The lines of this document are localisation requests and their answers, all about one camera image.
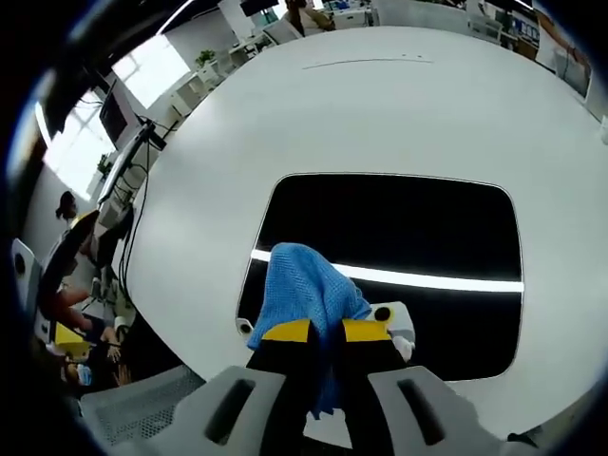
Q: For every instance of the white upright board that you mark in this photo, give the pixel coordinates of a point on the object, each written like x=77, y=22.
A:
x=572, y=76

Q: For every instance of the person's left hand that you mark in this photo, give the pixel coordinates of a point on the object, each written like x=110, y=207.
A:
x=64, y=306

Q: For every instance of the black rectangular mirror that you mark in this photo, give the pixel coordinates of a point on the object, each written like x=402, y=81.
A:
x=404, y=223

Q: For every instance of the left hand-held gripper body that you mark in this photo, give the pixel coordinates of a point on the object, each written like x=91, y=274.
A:
x=26, y=275

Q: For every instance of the blue cleaning cloth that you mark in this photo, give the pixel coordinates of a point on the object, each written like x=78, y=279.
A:
x=304, y=285

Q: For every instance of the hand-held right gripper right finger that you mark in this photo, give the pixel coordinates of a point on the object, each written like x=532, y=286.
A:
x=408, y=418

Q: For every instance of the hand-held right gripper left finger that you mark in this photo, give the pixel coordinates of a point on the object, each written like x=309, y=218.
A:
x=237, y=418

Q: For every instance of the potted green plant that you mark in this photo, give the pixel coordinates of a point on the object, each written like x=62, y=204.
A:
x=104, y=165
x=205, y=58

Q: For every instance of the white mesh office chair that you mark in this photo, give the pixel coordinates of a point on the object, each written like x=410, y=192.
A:
x=142, y=408

